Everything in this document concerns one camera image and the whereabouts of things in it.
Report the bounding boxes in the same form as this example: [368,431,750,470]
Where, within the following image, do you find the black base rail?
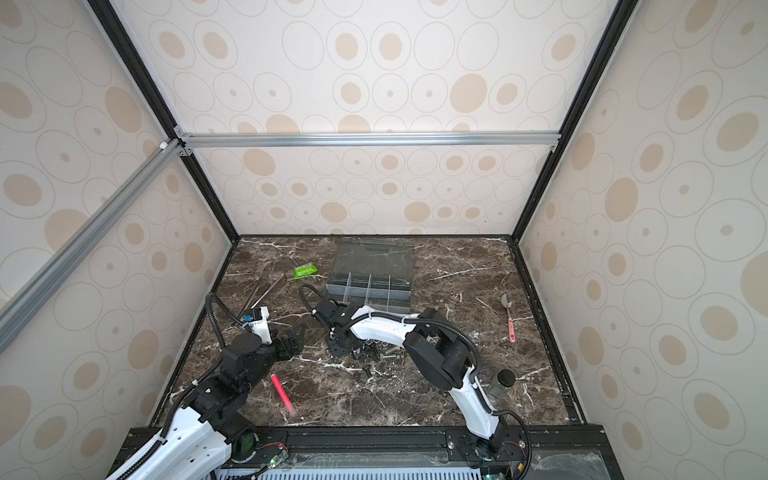
[107,424,625,480]

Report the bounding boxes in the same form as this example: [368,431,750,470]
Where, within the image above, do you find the aluminium frame bar back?
[181,131,561,149]

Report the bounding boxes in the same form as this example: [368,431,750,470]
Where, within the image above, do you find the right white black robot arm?
[301,298,513,460]

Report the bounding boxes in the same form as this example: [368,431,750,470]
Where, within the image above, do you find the aluminium frame bar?
[181,131,561,149]
[1,139,181,350]

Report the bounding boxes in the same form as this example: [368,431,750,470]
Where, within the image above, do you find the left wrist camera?
[241,306,272,345]

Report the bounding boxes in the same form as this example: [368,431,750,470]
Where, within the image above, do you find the pink marker pen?
[270,374,296,416]

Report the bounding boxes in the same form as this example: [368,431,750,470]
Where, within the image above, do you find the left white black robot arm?
[109,323,307,479]

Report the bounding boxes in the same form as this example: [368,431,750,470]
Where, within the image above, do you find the pink handled metal spoon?
[501,293,516,343]

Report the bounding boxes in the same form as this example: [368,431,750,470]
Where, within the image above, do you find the green snack packet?
[293,263,318,279]

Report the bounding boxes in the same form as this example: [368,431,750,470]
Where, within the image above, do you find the aluminium frame bar left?
[1,139,181,350]

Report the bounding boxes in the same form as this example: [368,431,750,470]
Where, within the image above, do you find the clear grey compartment organizer box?
[326,237,415,314]

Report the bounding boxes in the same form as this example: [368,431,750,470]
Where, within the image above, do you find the metal tongs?
[239,266,288,319]

